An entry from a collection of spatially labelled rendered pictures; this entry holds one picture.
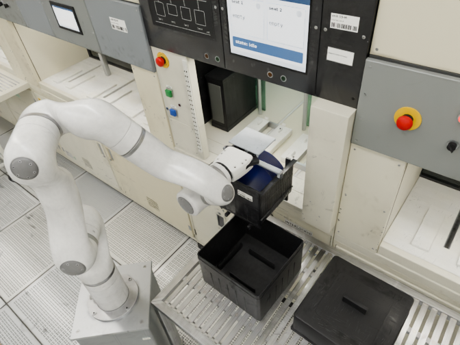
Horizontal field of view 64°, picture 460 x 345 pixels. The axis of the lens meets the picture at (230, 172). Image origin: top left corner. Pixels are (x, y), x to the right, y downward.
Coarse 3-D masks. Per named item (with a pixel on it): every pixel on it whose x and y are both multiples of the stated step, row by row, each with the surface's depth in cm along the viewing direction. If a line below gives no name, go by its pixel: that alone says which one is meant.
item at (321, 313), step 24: (336, 264) 130; (312, 288) 124; (336, 288) 123; (360, 288) 122; (384, 288) 122; (312, 312) 118; (336, 312) 117; (360, 312) 117; (384, 312) 116; (408, 312) 116; (312, 336) 118; (336, 336) 112; (360, 336) 111; (384, 336) 111
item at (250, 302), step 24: (216, 240) 137; (240, 240) 152; (264, 240) 148; (288, 240) 136; (216, 264) 144; (240, 264) 144; (264, 264) 143; (288, 264) 126; (216, 288) 136; (240, 288) 120; (264, 288) 135; (264, 312) 127
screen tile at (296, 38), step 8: (272, 8) 103; (280, 8) 101; (288, 8) 100; (296, 8) 98; (272, 16) 104; (280, 16) 103; (288, 16) 101; (304, 16) 98; (296, 24) 101; (304, 24) 99; (272, 32) 107; (280, 32) 106; (288, 32) 104; (296, 32) 102; (304, 32) 101; (272, 40) 109; (280, 40) 107; (288, 40) 106; (296, 40) 104
